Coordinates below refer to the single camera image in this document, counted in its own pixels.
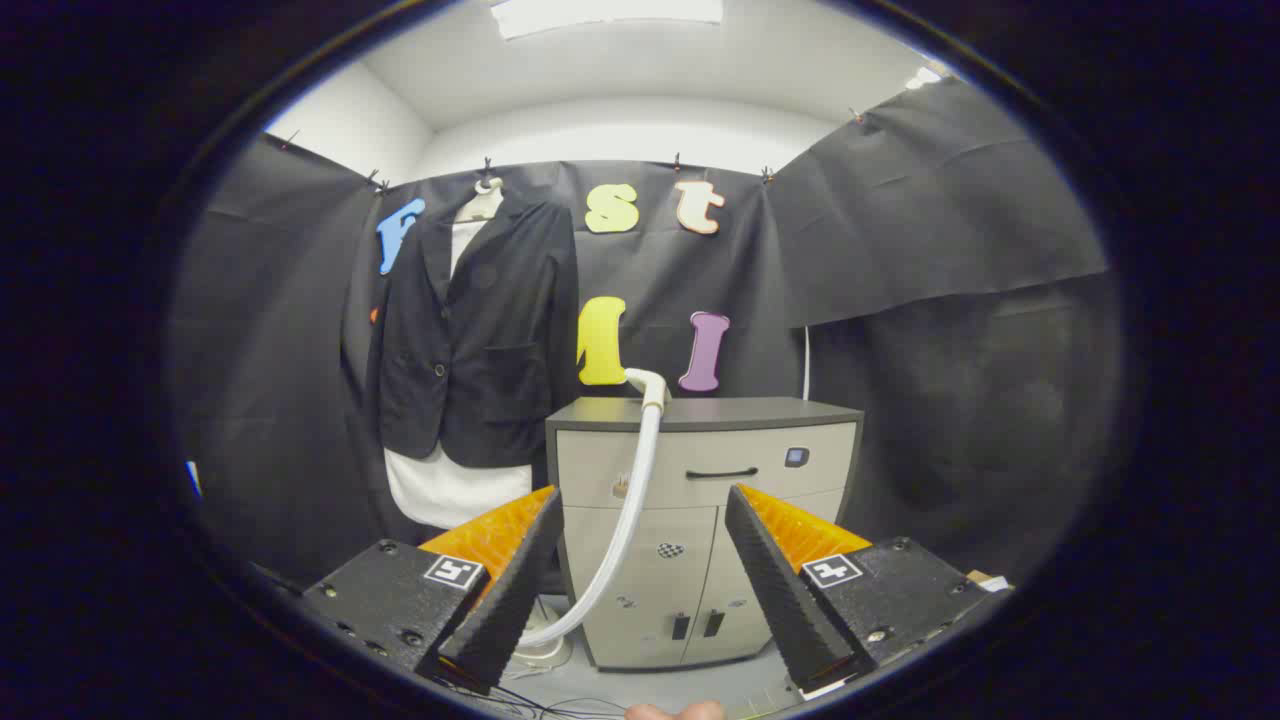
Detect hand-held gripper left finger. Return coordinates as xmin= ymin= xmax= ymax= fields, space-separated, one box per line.
xmin=300 ymin=485 xmax=564 ymax=696

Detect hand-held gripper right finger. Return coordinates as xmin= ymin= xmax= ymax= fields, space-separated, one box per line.
xmin=725 ymin=484 xmax=1013 ymax=701

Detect white shirt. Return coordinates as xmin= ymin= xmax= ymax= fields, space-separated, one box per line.
xmin=385 ymin=218 xmax=536 ymax=531

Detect white garment steamer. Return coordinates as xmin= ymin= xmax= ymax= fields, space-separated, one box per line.
xmin=500 ymin=367 xmax=669 ymax=669

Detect black blazer jacket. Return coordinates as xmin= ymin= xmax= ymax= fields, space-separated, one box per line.
xmin=365 ymin=200 xmax=581 ymax=469

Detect white clothes hanger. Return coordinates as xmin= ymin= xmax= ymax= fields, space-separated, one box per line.
xmin=455 ymin=177 xmax=506 ymax=226

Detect grey cabinet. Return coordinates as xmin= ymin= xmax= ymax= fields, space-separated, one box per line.
xmin=545 ymin=396 xmax=866 ymax=671

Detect black backdrop cloth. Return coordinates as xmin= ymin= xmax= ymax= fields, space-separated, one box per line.
xmin=165 ymin=78 xmax=1126 ymax=601

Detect black floor cables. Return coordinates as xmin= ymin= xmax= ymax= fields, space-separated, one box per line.
xmin=430 ymin=672 xmax=626 ymax=719

